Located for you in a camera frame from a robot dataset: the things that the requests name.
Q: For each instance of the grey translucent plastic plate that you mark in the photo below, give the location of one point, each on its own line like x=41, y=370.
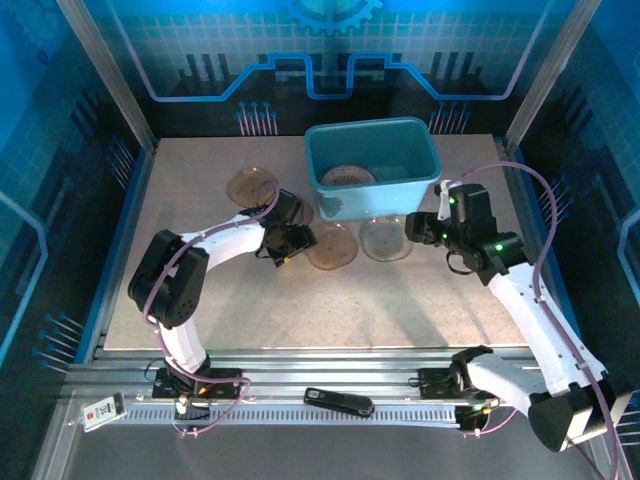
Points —
x=385, y=242

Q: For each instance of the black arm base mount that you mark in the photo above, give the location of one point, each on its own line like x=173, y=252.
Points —
x=230, y=382
x=435, y=382

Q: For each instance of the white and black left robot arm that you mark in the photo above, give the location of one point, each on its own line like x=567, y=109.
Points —
x=230, y=242

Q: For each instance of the white label card holder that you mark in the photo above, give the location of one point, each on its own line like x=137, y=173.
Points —
x=102, y=412

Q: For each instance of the aluminium frame post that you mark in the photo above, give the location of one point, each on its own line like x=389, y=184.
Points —
x=107, y=75
x=550, y=65

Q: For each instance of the black handheld device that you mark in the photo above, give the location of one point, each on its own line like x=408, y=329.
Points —
x=340, y=400

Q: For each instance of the aluminium extrusion rail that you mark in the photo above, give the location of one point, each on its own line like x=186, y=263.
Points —
x=325, y=370

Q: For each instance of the light blue plastic bin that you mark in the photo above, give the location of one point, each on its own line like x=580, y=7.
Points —
x=375, y=200

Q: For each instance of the orange sunburst ceramic plate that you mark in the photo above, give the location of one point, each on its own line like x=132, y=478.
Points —
x=347, y=176

